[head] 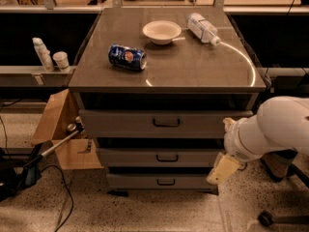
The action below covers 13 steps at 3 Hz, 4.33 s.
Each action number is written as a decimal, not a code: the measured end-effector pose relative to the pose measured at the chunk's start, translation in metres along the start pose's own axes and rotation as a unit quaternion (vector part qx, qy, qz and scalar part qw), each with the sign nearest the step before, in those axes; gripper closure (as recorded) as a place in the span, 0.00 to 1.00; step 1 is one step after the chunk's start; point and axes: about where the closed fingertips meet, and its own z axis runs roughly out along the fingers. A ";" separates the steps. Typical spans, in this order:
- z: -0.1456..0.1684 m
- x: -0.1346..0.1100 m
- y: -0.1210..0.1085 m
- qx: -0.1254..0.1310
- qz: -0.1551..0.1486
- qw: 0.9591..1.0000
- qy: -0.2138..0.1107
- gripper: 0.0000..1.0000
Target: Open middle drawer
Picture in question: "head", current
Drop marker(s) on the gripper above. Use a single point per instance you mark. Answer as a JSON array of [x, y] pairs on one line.
[[232, 140]]

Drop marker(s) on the grey drawer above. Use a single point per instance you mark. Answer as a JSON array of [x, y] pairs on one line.
[[157, 123], [155, 181], [156, 157]]

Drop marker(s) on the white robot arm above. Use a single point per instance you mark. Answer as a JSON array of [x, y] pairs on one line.
[[281, 123]]

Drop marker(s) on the grey drawer cabinet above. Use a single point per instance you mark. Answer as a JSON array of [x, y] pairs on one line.
[[183, 75]]

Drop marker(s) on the grey bottom drawer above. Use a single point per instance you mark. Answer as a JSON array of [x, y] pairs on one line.
[[155, 181]]

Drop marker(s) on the grey top drawer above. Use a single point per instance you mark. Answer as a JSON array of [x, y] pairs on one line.
[[157, 123]]

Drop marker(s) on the brown shoe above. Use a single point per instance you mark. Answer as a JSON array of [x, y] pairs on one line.
[[277, 163]]

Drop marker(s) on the black chair caster base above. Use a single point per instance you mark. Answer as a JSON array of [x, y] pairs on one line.
[[267, 219]]

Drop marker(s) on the clear plastic water bottle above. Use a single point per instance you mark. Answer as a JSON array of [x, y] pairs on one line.
[[203, 29]]

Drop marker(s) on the brown cardboard box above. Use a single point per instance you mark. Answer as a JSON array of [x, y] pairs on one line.
[[60, 111]]

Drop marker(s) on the white bowl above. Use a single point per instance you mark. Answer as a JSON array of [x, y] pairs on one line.
[[162, 31]]

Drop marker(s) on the blue crushed soda can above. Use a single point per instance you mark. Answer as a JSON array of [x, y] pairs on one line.
[[126, 57]]

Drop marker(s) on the metal grabber pole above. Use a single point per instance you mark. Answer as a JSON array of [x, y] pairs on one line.
[[52, 149]]

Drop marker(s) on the black device on floor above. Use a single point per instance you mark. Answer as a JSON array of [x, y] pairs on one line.
[[18, 171]]

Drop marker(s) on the white spray bottle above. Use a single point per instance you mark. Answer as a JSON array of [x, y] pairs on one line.
[[43, 54]]

